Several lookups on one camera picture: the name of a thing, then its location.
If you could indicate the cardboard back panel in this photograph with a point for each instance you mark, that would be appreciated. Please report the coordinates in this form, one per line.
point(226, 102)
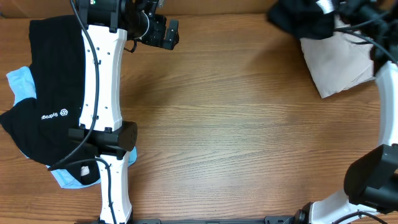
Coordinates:
point(52, 8)

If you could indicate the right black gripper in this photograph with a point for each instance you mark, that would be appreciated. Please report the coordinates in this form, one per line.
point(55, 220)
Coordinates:
point(348, 12)

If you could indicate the black t-shirt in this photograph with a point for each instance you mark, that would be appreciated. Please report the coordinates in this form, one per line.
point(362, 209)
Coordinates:
point(310, 19)

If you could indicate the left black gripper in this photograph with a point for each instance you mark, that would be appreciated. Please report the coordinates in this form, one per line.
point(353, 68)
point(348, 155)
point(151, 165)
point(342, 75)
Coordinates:
point(171, 35)

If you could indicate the white folded shirt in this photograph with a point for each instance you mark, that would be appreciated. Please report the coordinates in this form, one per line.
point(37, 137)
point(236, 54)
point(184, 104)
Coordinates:
point(337, 63)

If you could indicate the light blue garment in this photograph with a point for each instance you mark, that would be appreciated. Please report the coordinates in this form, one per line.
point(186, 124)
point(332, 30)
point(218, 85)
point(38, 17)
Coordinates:
point(22, 85)

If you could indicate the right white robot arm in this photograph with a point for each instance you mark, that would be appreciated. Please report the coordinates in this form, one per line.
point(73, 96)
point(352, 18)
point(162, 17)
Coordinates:
point(370, 185)

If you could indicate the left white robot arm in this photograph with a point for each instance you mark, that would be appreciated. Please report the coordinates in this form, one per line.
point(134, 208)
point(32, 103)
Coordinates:
point(106, 26)

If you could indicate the black logo garment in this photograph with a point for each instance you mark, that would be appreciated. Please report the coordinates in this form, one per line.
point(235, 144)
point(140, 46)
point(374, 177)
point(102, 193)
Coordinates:
point(39, 127)

